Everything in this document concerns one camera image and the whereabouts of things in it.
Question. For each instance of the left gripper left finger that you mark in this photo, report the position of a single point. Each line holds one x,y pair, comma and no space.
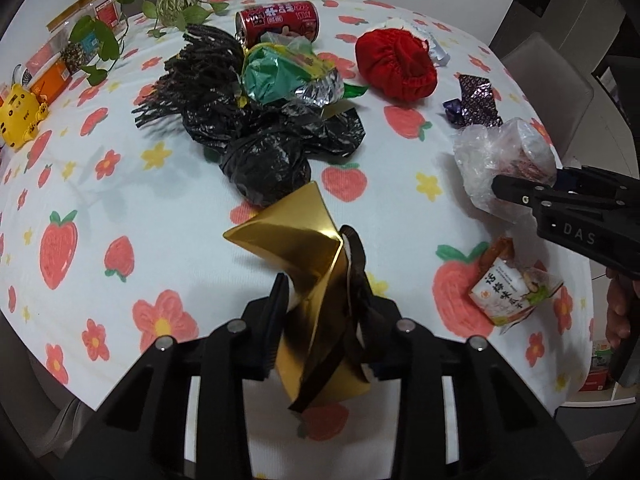
241,349

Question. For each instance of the gold foil wrapper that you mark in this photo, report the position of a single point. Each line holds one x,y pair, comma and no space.
319,355

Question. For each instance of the clear plastic bag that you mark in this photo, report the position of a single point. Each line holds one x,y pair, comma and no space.
514,149

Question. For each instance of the orange white snack packet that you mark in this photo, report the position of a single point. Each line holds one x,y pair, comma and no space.
506,291

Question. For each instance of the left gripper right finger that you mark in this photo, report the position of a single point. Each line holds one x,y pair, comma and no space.
398,348

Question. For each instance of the red foam net ball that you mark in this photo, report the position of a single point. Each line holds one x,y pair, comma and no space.
396,62

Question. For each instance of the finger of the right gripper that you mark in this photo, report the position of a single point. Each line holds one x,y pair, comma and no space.
526,193

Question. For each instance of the orange snack box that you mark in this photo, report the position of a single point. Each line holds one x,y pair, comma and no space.
51,80

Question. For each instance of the yellow tiger toy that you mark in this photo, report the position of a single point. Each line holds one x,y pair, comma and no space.
21,114

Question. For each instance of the black plastic bag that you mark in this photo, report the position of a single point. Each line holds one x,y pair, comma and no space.
264,149

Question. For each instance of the red snack packet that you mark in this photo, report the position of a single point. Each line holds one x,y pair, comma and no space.
107,13

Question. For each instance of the red milk can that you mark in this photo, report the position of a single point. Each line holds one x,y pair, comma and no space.
289,18

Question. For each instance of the grey dining chair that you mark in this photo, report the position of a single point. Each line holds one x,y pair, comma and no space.
559,94

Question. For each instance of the green foil snack bag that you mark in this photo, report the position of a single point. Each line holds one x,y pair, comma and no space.
287,68

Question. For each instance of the green vine plant in vase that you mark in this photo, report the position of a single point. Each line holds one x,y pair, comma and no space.
94,47

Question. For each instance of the person's right hand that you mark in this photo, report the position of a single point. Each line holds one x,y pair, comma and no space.
621,294

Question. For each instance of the white silver wrapper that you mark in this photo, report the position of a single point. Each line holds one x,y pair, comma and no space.
439,56

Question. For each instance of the gold trimmed snack packet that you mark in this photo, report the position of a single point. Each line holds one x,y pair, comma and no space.
66,13

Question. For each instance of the black foam net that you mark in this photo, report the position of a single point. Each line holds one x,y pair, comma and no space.
206,71

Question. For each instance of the purple candy wrapper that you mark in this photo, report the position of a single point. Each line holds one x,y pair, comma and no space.
476,105

